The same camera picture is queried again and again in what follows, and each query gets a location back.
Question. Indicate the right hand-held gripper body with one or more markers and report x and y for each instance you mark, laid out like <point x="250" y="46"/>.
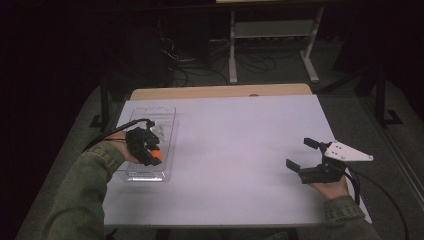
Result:
<point x="333" y="163"/>

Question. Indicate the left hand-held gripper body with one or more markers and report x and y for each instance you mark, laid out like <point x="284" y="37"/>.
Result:
<point x="138" y="143"/>

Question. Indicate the orange table tennis ball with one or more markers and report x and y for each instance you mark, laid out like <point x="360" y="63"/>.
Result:
<point x="156" y="154"/>

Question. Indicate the clear plastic box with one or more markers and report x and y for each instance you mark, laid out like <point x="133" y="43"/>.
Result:
<point x="166" y="133"/>

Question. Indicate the person's left hand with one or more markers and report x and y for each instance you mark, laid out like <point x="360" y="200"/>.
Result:
<point x="123" y="146"/>

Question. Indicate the person's right hand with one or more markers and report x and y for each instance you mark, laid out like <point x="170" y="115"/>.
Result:
<point x="330" y="190"/>

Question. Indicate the black floor stand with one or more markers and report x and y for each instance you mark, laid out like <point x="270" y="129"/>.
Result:
<point x="104" y="100"/>
<point x="380" y="96"/>

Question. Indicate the white metal table frame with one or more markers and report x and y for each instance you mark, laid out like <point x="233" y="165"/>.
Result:
<point x="273" y="30"/>

